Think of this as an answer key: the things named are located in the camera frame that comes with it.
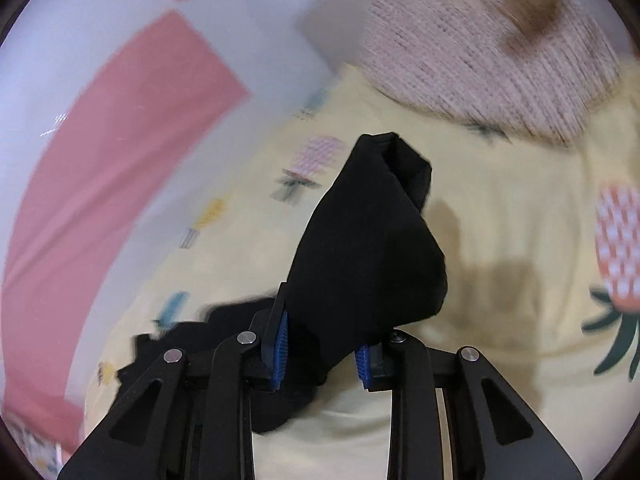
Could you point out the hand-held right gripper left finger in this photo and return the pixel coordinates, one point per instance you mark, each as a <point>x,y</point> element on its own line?
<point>280,356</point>

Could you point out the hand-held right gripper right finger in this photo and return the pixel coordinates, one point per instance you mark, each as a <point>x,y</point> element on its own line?
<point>364,361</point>

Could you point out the black garment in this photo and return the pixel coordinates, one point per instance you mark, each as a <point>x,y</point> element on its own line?
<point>370,250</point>

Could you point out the yellow pineapple print bed sheet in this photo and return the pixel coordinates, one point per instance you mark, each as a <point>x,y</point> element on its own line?
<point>500,270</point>

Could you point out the brown wooden object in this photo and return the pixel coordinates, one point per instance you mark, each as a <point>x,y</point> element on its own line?
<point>520,0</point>

